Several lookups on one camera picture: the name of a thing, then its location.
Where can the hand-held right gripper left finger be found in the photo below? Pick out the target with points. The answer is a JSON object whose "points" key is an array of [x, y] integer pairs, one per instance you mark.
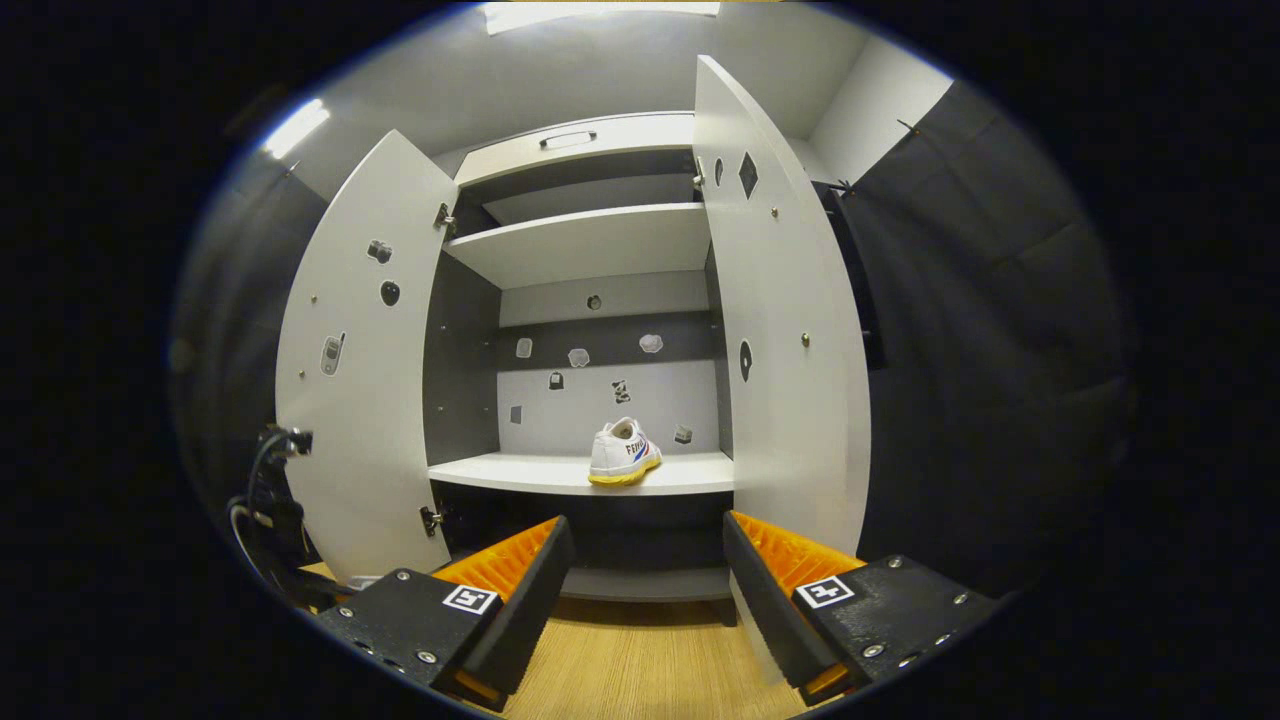
{"points": [[530, 610]]}

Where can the white cabinet drawer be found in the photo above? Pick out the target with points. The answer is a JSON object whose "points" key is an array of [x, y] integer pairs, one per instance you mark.
{"points": [[650, 135]]}

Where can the ceiling light panel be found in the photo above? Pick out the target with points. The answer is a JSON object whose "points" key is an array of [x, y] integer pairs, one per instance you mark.
{"points": [[600, 15]]}

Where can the white cabinet door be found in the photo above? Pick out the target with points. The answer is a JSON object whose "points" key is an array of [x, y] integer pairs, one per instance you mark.
{"points": [[790, 420], [370, 450]]}

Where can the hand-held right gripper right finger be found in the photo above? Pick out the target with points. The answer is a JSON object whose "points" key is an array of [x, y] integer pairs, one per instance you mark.
{"points": [[765, 600]]}

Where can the ceiling light strip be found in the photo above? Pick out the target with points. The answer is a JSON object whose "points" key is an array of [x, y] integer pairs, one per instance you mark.
{"points": [[295, 128]]}

